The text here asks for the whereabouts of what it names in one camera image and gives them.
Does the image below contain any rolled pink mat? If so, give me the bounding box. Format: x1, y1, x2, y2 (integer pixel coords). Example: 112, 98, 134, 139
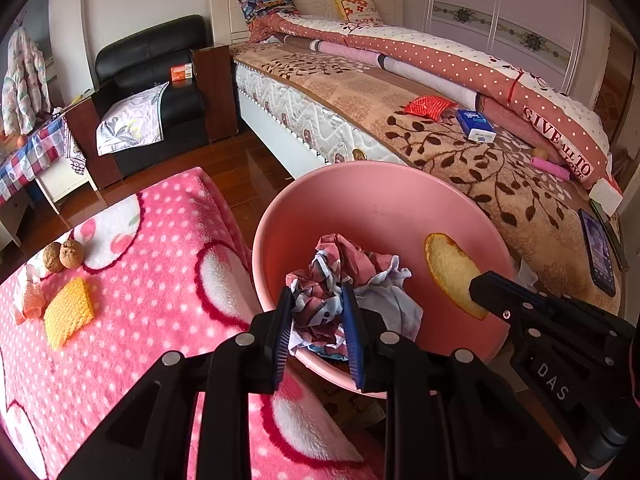
310, 39, 416, 77

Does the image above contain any tall wooden side cabinet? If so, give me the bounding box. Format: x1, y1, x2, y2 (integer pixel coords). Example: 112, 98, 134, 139
192, 44, 240, 146

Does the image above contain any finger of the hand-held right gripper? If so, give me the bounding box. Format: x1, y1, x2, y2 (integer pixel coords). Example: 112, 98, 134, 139
468, 271, 551, 322

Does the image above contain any yellow floral pillow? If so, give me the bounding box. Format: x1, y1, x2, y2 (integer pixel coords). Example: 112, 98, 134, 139
334, 0, 385, 25

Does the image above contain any yellow bread piece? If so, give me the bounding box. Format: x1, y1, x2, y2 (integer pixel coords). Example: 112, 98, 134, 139
424, 232, 490, 322

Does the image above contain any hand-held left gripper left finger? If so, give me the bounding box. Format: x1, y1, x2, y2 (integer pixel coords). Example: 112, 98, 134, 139
57, 285, 296, 480

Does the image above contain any white floral cloth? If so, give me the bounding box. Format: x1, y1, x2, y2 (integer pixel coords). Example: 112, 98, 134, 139
96, 81, 171, 157

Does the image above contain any red polka dot quilt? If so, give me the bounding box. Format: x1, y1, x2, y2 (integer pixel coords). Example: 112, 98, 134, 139
248, 10, 611, 183

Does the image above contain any low wooden side cabinet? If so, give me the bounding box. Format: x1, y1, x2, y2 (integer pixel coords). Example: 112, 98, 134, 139
65, 85, 123, 191

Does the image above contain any walnut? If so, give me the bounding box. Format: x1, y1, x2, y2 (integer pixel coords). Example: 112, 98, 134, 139
59, 239, 85, 270
42, 242, 63, 275

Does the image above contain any white wardrobe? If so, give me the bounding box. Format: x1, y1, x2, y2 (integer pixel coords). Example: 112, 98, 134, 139
422, 0, 616, 106

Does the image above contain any black leather armchair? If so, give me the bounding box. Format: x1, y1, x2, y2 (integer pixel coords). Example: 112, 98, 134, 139
95, 14, 211, 178

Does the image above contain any black smartphone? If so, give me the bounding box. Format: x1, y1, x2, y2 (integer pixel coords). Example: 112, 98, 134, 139
578, 207, 617, 297

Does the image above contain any white bed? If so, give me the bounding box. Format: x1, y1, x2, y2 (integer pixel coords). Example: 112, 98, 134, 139
209, 0, 626, 321

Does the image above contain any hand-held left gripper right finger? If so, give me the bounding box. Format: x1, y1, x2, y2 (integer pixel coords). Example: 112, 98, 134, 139
341, 284, 591, 480

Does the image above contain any white desk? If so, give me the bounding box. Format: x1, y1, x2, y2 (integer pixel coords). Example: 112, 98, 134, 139
0, 160, 98, 251

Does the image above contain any pink plastic basin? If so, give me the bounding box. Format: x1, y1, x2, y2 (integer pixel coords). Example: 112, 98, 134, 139
251, 160, 516, 400

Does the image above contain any pink polka dot blanket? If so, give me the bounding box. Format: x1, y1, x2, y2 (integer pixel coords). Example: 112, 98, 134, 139
0, 166, 381, 480

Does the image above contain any yellow waffle sponge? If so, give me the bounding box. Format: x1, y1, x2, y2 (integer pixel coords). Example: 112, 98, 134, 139
42, 276, 96, 352

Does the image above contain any printed paper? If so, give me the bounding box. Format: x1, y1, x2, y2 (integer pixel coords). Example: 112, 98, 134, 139
285, 233, 401, 356

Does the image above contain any colourful pillow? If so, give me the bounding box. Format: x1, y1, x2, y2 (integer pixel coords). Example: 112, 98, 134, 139
237, 0, 301, 26

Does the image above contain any pink roll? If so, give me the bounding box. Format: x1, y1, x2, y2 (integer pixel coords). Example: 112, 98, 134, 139
531, 156, 571, 181

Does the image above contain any blue tissue pack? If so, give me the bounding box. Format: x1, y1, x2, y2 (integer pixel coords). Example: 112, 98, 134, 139
456, 109, 497, 142

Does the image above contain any purple patterned cloth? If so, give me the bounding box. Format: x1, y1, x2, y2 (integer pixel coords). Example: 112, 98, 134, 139
65, 132, 87, 177

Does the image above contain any white box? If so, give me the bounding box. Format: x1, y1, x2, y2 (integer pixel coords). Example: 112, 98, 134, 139
590, 180, 623, 216

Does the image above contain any red packet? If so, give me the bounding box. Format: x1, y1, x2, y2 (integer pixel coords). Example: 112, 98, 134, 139
404, 95, 458, 122

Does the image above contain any hanging patterned jacket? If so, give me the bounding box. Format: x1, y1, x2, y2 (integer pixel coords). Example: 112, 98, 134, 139
1, 25, 51, 136

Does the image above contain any brown leaf print blanket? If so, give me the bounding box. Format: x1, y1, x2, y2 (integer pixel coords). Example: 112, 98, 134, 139
230, 42, 623, 311

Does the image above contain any orange white plastic wrapper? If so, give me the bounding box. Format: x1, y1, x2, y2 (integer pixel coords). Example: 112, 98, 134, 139
11, 262, 48, 328

